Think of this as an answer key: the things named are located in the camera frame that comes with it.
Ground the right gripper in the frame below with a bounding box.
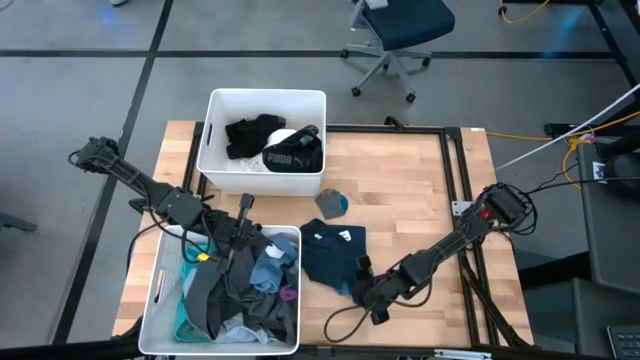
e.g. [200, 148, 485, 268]
[351, 254, 416, 326]

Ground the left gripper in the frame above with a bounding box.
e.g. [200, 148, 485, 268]
[204, 193, 271, 274]

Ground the navy shirt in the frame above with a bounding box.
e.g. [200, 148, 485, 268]
[299, 218, 368, 296]

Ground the dark grey shirt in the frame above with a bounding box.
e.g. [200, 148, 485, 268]
[183, 243, 300, 347]

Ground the grey sock with blue toe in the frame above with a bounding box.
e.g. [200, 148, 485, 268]
[314, 188, 350, 222]

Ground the black Puma garment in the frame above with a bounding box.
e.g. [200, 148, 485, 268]
[260, 124, 325, 174]

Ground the light blue patterned cloth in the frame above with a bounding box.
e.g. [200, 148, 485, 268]
[213, 312, 287, 346]

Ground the white cloth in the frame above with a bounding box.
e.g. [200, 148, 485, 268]
[238, 128, 300, 174]

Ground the aqua teal cloth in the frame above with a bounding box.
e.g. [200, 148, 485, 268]
[173, 244, 217, 344]

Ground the white perforated plastic basket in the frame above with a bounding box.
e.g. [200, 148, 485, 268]
[196, 88, 328, 197]
[137, 224, 303, 357]

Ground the dark grey desk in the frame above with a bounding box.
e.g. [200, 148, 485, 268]
[572, 137, 640, 296]

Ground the office chair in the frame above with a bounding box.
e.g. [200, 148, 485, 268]
[340, 0, 457, 105]

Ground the black keyboard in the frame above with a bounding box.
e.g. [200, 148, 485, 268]
[606, 324, 640, 360]

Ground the black rounded device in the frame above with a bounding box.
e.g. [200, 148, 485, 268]
[602, 133, 640, 197]

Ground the silver metal bracket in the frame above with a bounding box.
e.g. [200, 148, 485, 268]
[433, 348, 495, 360]

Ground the black table frame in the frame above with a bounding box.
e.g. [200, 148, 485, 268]
[184, 115, 535, 360]

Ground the yellow cable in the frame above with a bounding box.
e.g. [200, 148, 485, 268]
[498, 0, 551, 25]
[484, 110, 640, 189]

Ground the white cable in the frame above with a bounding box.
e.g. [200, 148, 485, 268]
[494, 83, 640, 172]

